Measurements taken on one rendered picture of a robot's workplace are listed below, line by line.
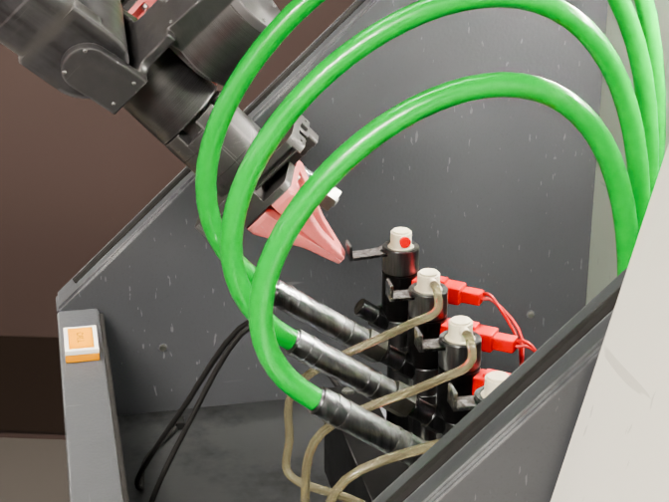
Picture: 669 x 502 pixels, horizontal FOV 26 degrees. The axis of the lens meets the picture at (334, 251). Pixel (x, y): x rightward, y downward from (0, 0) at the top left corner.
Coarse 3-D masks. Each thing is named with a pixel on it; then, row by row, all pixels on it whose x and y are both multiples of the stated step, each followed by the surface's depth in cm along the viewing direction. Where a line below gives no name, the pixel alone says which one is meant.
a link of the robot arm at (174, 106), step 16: (160, 64) 101; (176, 64) 102; (160, 80) 101; (176, 80) 102; (192, 80) 103; (208, 80) 102; (144, 96) 102; (160, 96) 102; (176, 96) 102; (192, 96) 102; (208, 96) 103; (128, 112) 104; (144, 112) 102; (160, 112) 102; (176, 112) 102; (192, 112) 102; (160, 128) 103; (176, 128) 102; (192, 128) 103
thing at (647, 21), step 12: (636, 0) 106; (648, 0) 106; (648, 12) 106; (648, 24) 107; (648, 36) 107; (660, 36) 107; (648, 48) 107; (660, 48) 107; (660, 60) 108; (660, 72) 108; (660, 84) 108; (660, 96) 108; (660, 108) 109; (660, 120) 109; (660, 132) 110; (660, 144) 110; (660, 156) 110
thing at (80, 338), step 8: (80, 328) 133; (88, 328) 133; (72, 336) 131; (80, 336) 131; (88, 336) 131; (72, 344) 130; (80, 344) 130; (88, 344) 130; (72, 360) 129; (80, 360) 129; (88, 360) 129; (96, 360) 129
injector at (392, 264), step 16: (400, 256) 108; (416, 256) 109; (384, 272) 110; (400, 272) 109; (416, 272) 109; (384, 288) 110; (400, 288) 109; (368, 304) 110; (384, 304) 110; (400, 304) 110; (368, 320) 111; (384, 320) 111; (400, 320) 110; (400, 336) 111; (400, 416) 114
